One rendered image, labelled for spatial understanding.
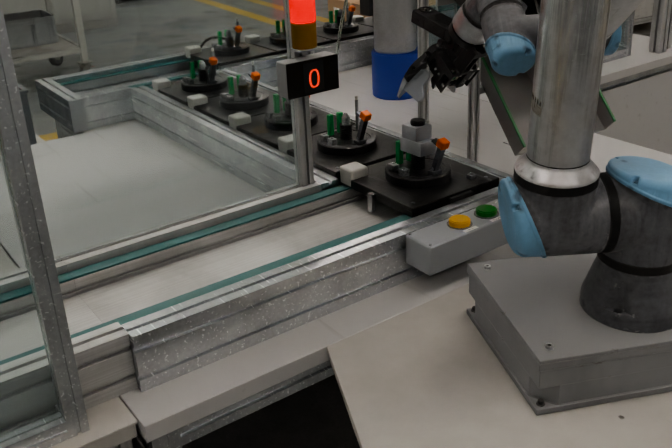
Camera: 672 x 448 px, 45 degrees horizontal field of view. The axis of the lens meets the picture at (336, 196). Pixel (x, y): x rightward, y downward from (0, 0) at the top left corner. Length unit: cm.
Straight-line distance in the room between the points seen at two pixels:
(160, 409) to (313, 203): 60
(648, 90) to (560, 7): 215
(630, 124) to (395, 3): 106
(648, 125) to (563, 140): 216
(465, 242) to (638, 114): 176
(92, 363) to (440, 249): 62
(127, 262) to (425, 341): 56
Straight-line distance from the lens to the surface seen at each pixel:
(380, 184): 167
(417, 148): 166
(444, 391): 125
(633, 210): 117
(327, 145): 185
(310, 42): 158
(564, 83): 107
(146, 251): 153
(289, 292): 137
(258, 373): 130
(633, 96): 311
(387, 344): 135
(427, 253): 144
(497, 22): 137
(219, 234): 158
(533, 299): 130
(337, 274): 141
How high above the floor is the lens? 161
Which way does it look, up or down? 23 degrees down
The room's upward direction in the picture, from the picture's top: 3 degrees counter-clockwise
